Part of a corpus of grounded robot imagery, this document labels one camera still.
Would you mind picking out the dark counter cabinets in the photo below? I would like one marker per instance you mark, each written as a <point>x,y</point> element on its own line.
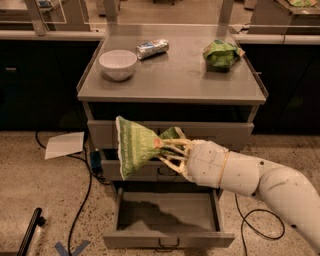
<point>38,80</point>

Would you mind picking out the grey top drawer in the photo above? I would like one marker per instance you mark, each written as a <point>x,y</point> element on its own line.
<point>233,136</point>

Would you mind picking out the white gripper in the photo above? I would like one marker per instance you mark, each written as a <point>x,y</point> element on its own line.
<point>206,163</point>

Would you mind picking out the grey drawer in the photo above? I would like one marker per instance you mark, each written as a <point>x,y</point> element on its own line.
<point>154,171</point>
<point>233,136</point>
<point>167,217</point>

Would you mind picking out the white paper sheet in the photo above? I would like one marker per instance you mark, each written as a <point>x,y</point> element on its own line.
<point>63,145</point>

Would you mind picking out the black bar handle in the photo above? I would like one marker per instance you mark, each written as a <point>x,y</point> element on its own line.
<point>37,220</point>

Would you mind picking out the grey drawer cabinet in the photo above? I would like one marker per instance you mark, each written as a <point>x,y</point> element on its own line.
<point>175,86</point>

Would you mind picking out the blue power box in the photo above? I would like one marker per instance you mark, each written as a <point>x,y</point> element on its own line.
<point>95,160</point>

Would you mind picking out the white ceramic bowl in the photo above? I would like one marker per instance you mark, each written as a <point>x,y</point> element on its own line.
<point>118,64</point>

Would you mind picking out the green jalapeno chip bag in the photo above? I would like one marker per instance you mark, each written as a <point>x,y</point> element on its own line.
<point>137,144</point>

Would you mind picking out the crushed silver blue can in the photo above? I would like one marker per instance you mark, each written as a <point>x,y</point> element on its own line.
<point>151,48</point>

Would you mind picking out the grey middle drawer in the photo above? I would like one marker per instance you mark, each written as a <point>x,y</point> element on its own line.
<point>154,171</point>

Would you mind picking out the green bag in background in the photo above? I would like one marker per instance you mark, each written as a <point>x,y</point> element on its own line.
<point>302,3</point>

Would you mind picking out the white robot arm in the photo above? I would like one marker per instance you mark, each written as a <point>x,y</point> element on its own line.
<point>286,191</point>

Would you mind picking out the crumpled green chip bag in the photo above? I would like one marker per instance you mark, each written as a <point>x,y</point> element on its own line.
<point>222,55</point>

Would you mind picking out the grey bottom drawer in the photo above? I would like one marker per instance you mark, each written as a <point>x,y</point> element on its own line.
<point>167,217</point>

